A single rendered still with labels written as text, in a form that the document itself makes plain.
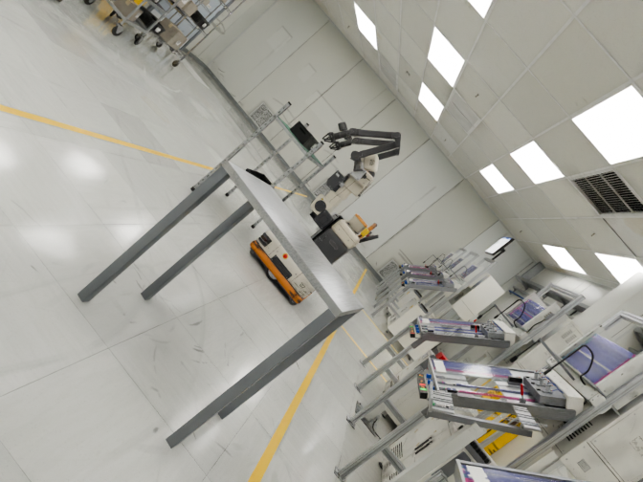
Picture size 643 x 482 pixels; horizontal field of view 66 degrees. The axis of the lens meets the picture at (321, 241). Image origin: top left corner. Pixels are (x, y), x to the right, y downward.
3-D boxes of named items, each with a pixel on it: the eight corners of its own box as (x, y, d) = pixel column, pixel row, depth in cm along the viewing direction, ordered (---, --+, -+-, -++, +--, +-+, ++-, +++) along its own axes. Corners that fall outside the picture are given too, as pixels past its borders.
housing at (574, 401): (565, 422, 261) (567, 395, 260) (538, 390, 309) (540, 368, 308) (581, 424, 260) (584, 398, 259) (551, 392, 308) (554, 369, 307)
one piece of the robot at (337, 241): (313, 281, 476) (380, 227, 465) (302, 289, 422) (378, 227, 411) (291, 254, 478) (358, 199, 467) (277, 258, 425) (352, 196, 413)
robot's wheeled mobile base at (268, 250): (308, 295, 482) (327, 280, 478) (295, 306, 419) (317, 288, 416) (265, 242, 486) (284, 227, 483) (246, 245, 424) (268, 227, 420)
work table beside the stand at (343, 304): (144, 293, 236) (270, 185, 225) (225, 417, 220) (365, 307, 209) (77, 294, 193) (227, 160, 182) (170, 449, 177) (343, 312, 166)
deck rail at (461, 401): (436, 404, 268) (437, 392, 267) (435, 403, 270) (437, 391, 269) (574, 423, 258) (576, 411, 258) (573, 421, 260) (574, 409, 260)
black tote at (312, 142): (301, 144, 417) (312, 136, 415) (289, 129, 418) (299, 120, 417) (313, 154, 474) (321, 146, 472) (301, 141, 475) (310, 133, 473)
